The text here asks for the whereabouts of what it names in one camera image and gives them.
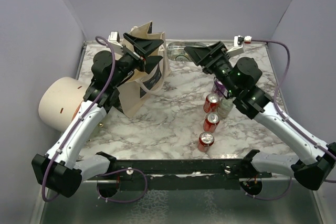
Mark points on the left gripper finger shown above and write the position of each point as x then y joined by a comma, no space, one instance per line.
143,47
151,62

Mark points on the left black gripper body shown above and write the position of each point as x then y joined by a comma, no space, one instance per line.
128,62

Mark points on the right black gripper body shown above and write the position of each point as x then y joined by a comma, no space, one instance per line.
221,68

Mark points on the purple fanta can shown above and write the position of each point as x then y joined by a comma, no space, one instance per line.
218,88

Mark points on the clear glass bottle two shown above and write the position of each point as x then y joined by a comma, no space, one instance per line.
176,52

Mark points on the beige canvas tote bag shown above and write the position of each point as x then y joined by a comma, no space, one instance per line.
141,86

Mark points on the clear glass bottle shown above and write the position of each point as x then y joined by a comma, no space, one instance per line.
224,108

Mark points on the red cola can four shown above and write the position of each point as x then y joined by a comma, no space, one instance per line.
211,103

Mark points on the red cola can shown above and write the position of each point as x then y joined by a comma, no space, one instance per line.
211,122

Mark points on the red cola can three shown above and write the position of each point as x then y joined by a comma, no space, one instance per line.
205,141

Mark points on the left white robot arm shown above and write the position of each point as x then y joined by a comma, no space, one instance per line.
59,169

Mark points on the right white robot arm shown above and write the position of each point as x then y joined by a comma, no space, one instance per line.
313,159

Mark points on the cream cylindrical container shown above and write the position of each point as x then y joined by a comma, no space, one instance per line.
61,102

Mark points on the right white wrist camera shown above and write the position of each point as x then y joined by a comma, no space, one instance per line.
238,45

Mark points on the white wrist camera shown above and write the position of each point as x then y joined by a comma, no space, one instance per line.
238,45
114,40

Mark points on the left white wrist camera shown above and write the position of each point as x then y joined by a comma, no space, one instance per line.
114,40

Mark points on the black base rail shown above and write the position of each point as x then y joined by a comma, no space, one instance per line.
179,174

